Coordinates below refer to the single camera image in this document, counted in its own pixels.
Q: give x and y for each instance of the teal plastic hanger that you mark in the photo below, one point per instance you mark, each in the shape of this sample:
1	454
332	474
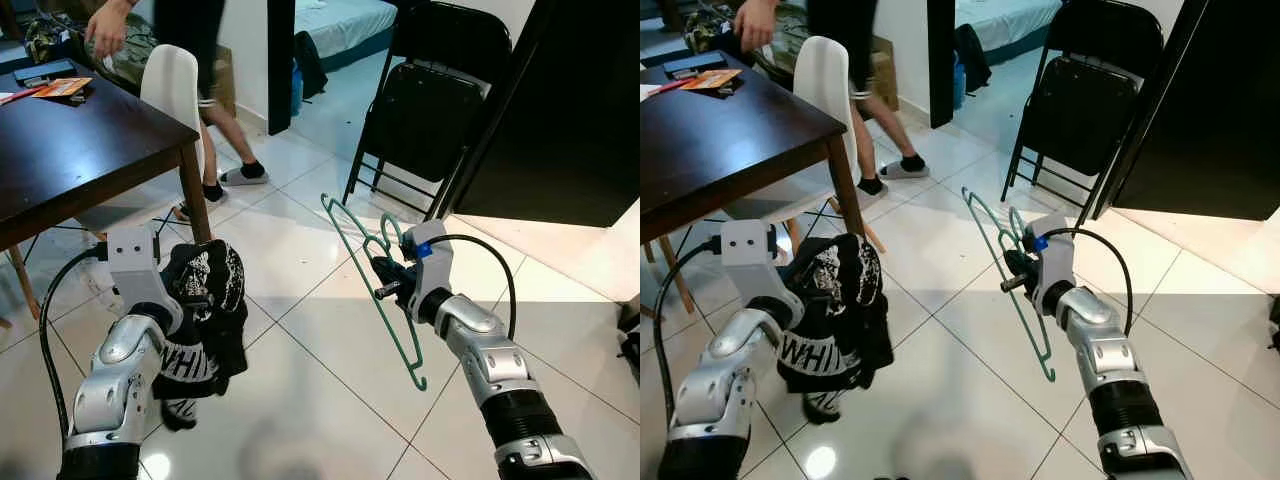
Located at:
1032	340
397	340

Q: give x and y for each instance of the black T-shirt white print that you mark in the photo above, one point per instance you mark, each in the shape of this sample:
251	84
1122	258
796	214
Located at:
840	300
205	300

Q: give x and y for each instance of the orange booklet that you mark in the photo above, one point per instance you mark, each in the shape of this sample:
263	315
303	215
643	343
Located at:
65	87
712	79

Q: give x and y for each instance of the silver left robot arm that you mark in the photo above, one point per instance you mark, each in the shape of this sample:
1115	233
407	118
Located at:
720	390
120	380

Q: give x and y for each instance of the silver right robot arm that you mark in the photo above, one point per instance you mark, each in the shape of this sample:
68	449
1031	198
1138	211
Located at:
1105	360
490	360

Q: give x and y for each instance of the black folding chair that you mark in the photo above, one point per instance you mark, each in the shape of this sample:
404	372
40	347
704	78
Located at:
1080	110
430	110

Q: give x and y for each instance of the black door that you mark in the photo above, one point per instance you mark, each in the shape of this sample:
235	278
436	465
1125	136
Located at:
942	60
281	60

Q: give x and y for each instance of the dark wooden cabinet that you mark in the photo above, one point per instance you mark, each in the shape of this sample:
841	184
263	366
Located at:
570	110
1210	110

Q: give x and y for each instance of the brown cardboard box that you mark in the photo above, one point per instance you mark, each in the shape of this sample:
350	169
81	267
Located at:
224	80
885	70

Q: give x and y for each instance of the bed with light mattress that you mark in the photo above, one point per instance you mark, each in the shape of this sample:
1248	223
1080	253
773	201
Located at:
1005	20
345	25

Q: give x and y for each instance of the white plastic chair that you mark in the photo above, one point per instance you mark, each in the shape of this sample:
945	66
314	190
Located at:
172	90
830	90

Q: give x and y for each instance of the person in black clothes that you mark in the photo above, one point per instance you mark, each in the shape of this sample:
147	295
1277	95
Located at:
840	40
190	40

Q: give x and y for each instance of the red and white pen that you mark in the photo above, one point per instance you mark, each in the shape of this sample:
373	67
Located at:
660	88
20	96

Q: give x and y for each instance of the dark wooden table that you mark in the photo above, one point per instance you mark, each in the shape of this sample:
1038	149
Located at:
80	150
720	140

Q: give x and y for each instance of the camouflage bag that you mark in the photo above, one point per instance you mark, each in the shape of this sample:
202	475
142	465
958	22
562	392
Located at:
705	30
130	60

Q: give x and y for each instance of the black phone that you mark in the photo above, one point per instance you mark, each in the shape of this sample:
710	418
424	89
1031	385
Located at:
695	65
45	72

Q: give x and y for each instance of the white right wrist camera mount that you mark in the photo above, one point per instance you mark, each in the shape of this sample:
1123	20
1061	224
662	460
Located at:
1058	270
435	270

